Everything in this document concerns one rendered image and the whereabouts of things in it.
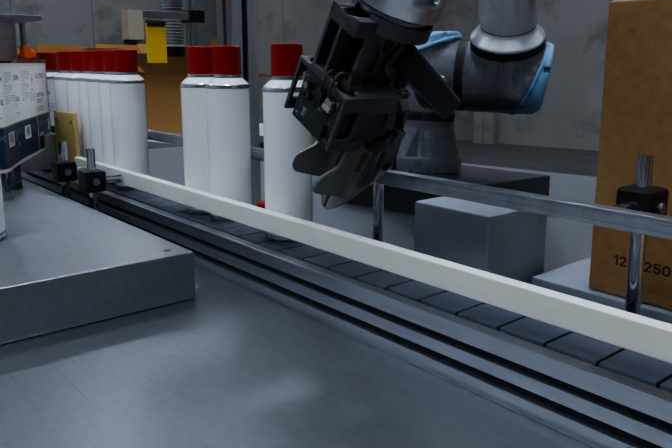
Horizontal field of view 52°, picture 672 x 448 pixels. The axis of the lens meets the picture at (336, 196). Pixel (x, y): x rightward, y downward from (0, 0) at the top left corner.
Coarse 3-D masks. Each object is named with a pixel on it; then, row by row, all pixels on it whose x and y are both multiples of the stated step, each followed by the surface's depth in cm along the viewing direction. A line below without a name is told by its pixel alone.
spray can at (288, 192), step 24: (288, 48) 70; (288, 72) 70; (264, 96) 71; (264, 120) 72; (288, 120) 70; (264, 144) 72; (288, 144) 70; (264, 168) 73; (288, 168) 71; (288, 192) 71; (312, 216) 74; (288, 240) 72
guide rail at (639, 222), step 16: (176, 144) 100; (384, 176) 67; (400, 176) 65; (416, 176) 64; (432, 192) 62; (448, 192) 61; (464, 192) 60; (480, 192) 58; (496, 192) 57; (512, 192) 56; (512, 208) 56; (528, 208) 55; (544, 208) 54; (560, 208) 52; (576, 208) 51; (592, 208) 50; (608, 208) 50; (592, 224) 51; (608, 224) 50; (624, 224) 49; (640, 224) 48; (656, 224) 47
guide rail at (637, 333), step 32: (160, 192) 89; (192, 192) 82; (256, 224) 72; (288, 224) 67; (352, 256) 60; (384, 256) 57; (416, 256) 54; (448, 288) 52; (480, 288) 50; (512, 288) 47; (544, 288) 47; (544, 320) 46; (576, 320) 44; (608, 320) 42; (640, 320) 41; (640, 352) 41
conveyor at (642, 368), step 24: (120, 192) 100; (144, 192) 100; (192, 216) 85; (264, 240) 73; (336, 264) 64; (360, 264) 64; (384, 288) 58; (408, 288) 58; (432, 288) 58; (456, 312) 52; (480, 312) 52; (504, 312) 52; (528, 336) 47; (552, 336) 47; (576, 336) 47; (600, 360) 44; (624, 360) 44; (648, 360) 44; (648, 384) 41
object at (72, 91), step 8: (72, 56) 116; (80, 56) 116; (72, 64) 116; (80, 64) 116; (72, 72) 117; (80, 72) 117; (72, 80) 116; (72, 88) 116; (72, 96) 116; (72, 104) 117; (72, 112) 117; (80, 120) 117; (80, 128) 117; (80, 136) 118; (80, 144) 118; (80, 152) 118
